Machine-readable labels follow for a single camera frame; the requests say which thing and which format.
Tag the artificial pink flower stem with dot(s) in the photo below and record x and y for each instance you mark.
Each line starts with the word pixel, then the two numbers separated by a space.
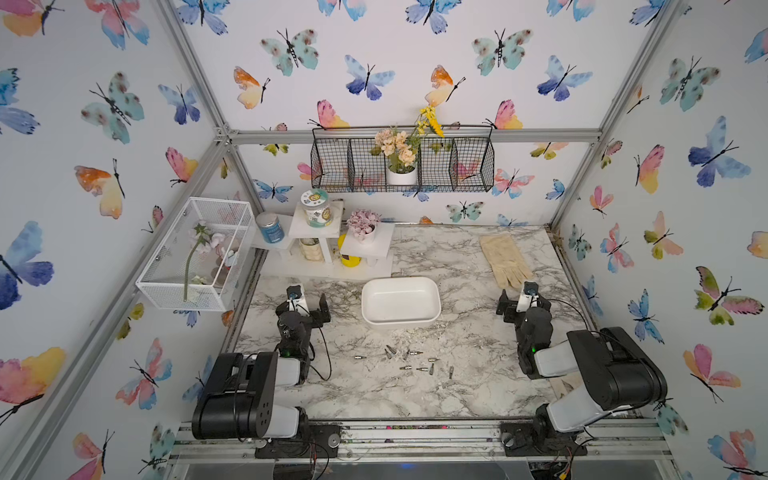
pixel 204 240

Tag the flower pot in basket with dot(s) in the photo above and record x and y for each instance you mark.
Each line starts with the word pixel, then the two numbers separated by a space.
pixel 402 148

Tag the beige work glove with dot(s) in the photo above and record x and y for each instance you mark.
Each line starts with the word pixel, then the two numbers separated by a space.
pixel 508 265

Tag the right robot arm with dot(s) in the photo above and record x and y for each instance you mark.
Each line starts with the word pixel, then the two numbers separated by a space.
pixel 616 374

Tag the beige jar under shelf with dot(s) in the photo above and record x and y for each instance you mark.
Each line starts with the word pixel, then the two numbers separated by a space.
pixel 311 249

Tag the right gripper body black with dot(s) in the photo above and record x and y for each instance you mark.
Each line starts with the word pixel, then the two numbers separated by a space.
pixel 523 312

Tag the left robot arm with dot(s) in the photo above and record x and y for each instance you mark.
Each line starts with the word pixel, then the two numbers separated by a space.
pixel 238 400

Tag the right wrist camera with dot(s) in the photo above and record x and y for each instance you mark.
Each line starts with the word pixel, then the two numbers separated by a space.
pixel 529 296

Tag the yellow bottle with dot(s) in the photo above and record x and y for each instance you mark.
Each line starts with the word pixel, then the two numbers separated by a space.
pixel 347 260

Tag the green lidded jar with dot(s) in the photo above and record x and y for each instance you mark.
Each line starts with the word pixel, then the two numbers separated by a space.
pixel 317 208

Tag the white plastic storage box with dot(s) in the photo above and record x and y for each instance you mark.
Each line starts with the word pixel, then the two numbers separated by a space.
pixel 404 302

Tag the pink flowers in pot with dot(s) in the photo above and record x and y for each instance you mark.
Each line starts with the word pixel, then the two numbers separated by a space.
pixel 362 224

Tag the black wire wall basket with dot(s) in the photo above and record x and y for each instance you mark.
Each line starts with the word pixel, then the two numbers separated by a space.
pixel 369 160

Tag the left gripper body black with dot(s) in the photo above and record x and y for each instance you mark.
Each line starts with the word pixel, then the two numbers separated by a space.
pixel 303 316

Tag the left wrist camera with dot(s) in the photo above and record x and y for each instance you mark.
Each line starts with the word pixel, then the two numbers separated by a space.
pixel 296 299

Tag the white tiered wooden shelf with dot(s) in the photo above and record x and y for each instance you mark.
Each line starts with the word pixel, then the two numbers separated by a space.
pixel 286 260

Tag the blue tin can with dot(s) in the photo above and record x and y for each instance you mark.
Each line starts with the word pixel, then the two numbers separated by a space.
pixel 270 227

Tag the white wire mesh cage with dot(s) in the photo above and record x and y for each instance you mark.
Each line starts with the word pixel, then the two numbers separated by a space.
pixel 161 280

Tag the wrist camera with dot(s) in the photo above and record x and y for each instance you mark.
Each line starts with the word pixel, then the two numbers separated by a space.
pixel 296 299
pixel 529 296

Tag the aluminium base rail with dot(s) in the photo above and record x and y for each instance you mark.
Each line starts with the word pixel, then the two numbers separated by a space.
pixel 449 440

